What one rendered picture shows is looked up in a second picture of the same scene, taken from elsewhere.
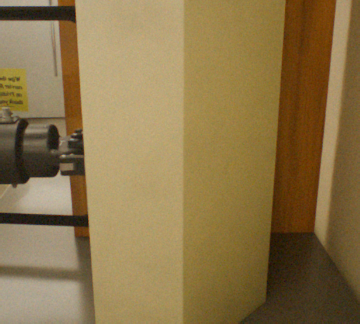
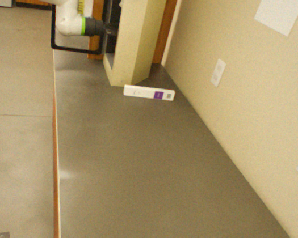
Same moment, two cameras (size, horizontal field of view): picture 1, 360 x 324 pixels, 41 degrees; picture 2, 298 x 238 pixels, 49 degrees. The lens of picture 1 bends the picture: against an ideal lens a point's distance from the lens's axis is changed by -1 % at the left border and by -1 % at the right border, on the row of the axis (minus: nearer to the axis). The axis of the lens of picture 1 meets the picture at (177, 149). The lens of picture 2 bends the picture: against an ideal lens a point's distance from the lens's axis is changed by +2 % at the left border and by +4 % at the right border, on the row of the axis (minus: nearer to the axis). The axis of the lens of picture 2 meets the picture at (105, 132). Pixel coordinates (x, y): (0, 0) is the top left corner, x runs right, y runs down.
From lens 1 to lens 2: 1.13 m
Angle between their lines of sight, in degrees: 18
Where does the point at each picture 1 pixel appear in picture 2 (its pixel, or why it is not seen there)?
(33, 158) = (99, 29)
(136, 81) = (134, 13)
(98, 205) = (120, 42)
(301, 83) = (165, 13)
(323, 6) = not seen: outside the picture
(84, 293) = (99, 72)
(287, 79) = not seen: hidden behind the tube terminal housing
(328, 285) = (164, 75)
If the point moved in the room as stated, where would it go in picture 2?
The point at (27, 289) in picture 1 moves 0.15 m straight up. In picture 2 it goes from (82, 69) to (84, 44)
